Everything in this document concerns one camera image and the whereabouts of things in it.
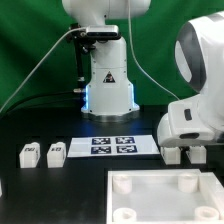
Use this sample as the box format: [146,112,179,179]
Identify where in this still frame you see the white tag sheet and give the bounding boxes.
[68,135,159,158]

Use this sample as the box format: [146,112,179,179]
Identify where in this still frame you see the grey camera cable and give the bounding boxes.
[0,27,88,114]

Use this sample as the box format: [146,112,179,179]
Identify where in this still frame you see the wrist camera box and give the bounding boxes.
[168,95,215,141]

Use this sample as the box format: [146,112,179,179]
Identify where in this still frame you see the black camera on stand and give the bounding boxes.
[65,23,121,93]

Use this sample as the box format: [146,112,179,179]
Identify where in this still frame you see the black cables on table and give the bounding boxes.
[0,89,84,118]

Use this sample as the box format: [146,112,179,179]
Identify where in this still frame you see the white square tabletop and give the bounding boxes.
[106,169,224,224]

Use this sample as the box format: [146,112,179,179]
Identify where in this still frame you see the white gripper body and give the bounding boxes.
[157,113,224,148]

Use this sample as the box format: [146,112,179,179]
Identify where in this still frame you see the white piece at left edge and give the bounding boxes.
[0,179,2,198]

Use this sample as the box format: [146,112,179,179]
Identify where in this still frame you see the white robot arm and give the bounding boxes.
[62,0,224,147]

